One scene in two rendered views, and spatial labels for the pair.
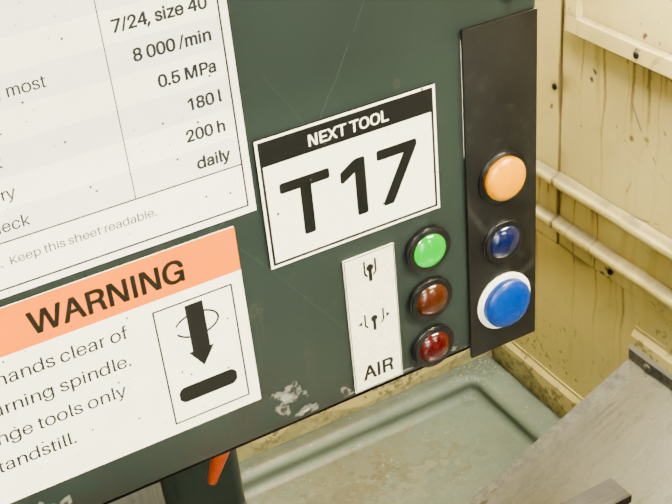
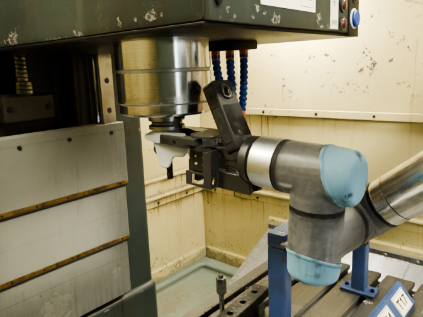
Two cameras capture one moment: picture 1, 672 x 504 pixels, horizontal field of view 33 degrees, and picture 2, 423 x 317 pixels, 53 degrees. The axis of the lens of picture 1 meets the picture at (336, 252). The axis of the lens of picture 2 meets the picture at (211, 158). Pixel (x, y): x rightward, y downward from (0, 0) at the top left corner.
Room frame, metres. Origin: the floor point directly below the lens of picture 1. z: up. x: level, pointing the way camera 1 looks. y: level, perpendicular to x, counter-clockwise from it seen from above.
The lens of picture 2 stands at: (-0.12, 0.49, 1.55)
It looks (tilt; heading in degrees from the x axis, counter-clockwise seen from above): 12 degrees down; 336
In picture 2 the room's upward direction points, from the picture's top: 2 degrees counter-clockwise
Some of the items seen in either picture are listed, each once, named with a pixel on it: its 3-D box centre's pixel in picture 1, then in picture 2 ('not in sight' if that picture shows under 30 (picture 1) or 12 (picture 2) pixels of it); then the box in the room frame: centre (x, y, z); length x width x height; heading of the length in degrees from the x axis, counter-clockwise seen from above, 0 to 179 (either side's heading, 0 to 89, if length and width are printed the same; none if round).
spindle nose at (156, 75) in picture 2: not in sight; (163, 77); (0.59, 0.26, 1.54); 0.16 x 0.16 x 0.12
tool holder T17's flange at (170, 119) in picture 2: not in sight; (167, 121); (0.59, 0.26, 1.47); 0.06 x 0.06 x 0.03
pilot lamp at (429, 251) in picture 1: (429, 249); not in sight; (0.51, -0.05, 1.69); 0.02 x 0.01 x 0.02; 116
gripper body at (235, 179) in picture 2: not in sight; (225, 158); (0.47, 0.21, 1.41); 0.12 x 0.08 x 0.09; 26
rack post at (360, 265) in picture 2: not in sight; (360, 243); (0.76, -0.35, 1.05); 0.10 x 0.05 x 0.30; 26
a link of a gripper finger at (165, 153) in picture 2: not in sight; (163, 150); (0.55, 0.28, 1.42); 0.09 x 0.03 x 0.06; 40
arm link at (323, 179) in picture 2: not in sight; (320, 174); (0.33, 0.14, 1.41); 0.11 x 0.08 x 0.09; 26
